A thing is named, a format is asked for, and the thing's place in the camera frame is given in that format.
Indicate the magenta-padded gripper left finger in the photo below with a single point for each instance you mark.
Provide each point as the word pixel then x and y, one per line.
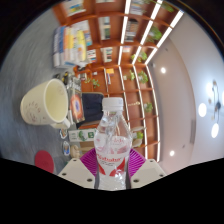
pixel 76 171

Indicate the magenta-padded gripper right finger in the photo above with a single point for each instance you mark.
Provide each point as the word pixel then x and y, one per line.
pixel 148 171

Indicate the clear plastic water bottle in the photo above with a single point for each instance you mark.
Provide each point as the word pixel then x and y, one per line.
pixel 112 146

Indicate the recessed ceiling spotlight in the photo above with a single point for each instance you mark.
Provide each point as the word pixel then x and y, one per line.
pixel 171 153
pixel 163 70

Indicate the dark blue chair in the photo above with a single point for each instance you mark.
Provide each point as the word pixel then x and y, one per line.
pixel 93 108

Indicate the magazine with orange cover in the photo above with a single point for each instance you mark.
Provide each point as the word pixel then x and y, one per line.
pixel 76 103

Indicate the cream ceramic mug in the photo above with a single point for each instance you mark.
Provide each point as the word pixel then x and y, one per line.
pixel 36 106

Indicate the branched ceiling lamp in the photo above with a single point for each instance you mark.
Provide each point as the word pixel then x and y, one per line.
pixel 215 110

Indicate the wooden shelf unit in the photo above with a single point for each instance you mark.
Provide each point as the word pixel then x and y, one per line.
pixel 133 50

